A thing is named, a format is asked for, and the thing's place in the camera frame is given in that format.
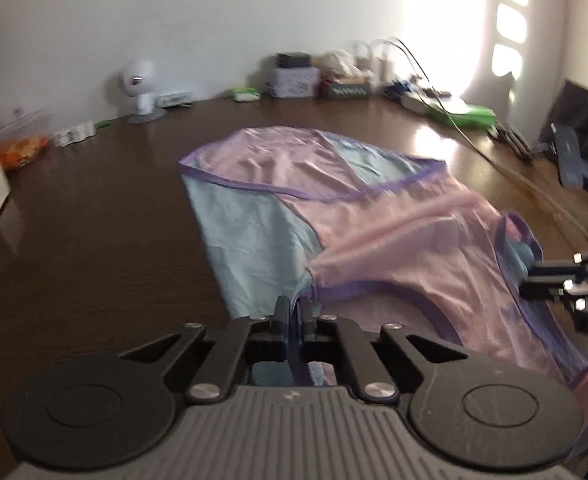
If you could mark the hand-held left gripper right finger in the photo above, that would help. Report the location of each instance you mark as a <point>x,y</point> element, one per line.
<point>306,327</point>

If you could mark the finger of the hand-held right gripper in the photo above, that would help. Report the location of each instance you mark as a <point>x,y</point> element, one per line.
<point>559,266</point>
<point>541,289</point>

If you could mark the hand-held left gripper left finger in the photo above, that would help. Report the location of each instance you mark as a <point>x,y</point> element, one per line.
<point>282,327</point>

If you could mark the pink and blue mesh jersey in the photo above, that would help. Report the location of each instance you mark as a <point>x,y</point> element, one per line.
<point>374,200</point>

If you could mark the blue-grey plastic stand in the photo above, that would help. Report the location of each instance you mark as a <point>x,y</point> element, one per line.
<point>571,152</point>

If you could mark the small black device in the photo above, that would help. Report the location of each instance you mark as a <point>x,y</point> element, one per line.
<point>511,140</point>

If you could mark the dark cloth bag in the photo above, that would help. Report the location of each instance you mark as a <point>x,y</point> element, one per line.
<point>586,110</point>

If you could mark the green plastic box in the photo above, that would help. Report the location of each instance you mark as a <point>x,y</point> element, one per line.
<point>466,115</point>

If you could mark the white power strip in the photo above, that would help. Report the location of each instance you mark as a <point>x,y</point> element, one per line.
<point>416,102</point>

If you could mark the green tissue packet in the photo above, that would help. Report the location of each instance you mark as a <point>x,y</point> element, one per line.
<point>245,94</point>

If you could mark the blue toy car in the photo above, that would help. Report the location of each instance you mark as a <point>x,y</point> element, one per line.
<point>399,89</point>

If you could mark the red and green tissue box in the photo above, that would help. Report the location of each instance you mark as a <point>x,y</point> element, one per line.
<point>346,90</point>

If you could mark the printed tin box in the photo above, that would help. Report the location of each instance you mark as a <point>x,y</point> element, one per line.
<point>294,82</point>

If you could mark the white plastic case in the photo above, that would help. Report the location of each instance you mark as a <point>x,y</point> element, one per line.
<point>174,99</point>

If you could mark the crumpled white tissue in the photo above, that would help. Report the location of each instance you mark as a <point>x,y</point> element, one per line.
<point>343,64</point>

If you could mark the black power adapter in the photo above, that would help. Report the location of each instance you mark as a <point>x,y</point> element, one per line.
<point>292,59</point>

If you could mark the small green packet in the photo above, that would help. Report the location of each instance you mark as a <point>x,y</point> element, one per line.
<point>109,122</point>

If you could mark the white robot-shaped figure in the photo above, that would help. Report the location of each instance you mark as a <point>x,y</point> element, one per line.
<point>139,85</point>

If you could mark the white wrapped packet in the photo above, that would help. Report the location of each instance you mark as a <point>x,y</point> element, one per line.
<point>74,133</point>

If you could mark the orange snack bag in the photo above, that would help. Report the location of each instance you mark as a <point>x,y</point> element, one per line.
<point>19,147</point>

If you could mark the white wall charger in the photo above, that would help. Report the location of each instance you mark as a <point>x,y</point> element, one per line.
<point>385,64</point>
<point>363,55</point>

